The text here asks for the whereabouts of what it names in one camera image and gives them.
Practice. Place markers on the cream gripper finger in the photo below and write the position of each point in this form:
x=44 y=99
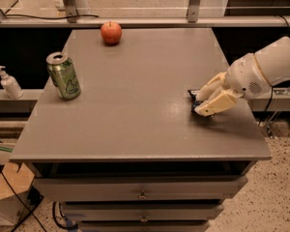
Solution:
x=216 y=84
x=213 y=102

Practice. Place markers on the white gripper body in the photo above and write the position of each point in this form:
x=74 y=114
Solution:
x=245 y=76

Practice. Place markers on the dark blue snack bar wrapper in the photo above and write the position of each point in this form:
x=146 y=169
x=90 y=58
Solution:
x=194 y=100

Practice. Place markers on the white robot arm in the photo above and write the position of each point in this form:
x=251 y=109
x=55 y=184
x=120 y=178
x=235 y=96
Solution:
x=274 y=62

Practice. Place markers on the grey drawer cabinet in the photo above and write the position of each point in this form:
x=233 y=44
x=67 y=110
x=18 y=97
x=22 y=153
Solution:
x=133 y=116

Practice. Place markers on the red apple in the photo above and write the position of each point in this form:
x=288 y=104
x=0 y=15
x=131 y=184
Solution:
x=111 y=32

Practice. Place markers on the green soda can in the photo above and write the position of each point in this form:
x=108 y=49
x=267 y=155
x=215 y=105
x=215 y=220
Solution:
x=63 y=75

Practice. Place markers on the top grey drawer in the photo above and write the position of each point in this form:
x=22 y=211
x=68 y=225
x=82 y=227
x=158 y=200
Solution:
x=139 y=189

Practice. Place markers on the grey drawer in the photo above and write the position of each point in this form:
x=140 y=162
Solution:
x=142 y=211
x=139 y=189
x=149 y=226

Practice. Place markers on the middle grey drawer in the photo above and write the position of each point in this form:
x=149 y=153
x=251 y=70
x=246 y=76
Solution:
x=142 y=211

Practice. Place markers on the bottom grey drawer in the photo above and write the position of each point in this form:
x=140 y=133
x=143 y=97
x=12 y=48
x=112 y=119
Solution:
x=149 y=226

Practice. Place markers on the white pump bottle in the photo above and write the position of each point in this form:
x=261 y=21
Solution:
x=10 y=85

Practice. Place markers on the cardboard box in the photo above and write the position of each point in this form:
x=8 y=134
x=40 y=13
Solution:
x=15 y=183

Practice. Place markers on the right metal bracket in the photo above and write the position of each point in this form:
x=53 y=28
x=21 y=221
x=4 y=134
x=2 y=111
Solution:
x=193 y=10

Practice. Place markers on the metal bracket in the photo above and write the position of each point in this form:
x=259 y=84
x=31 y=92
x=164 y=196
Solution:
x=193 y=10
x=71 y=11

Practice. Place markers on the left metal bracket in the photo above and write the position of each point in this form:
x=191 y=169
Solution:
x=71 y=11

